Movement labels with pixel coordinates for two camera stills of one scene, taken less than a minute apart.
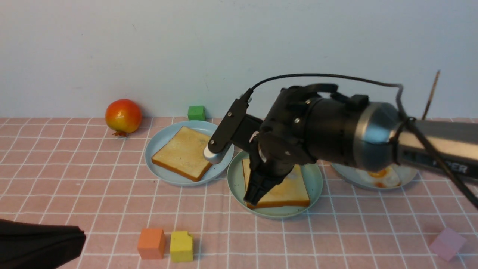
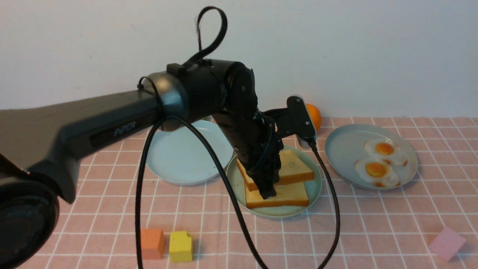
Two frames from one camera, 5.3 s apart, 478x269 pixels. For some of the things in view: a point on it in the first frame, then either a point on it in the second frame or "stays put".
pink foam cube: (448, 244) stays put
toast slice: (183, 154) -> (292, 170)
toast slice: (292, 192) stays put
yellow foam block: (181, 247) stays put
